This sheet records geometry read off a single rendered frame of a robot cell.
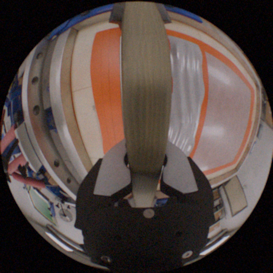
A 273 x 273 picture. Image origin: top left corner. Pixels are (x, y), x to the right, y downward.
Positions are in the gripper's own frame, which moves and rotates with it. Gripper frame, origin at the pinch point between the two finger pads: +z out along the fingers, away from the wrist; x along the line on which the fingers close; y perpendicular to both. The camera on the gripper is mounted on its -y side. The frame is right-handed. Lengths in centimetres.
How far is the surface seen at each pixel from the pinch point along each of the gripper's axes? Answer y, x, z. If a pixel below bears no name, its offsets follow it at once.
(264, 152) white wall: 50, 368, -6
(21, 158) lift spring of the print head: 4.5, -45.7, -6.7
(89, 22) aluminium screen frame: -25.8, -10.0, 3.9
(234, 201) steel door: 274, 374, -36
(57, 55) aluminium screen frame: -17.1, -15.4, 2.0
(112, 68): -10.3, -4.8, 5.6
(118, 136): 2.8, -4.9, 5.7
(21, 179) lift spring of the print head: 16, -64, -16
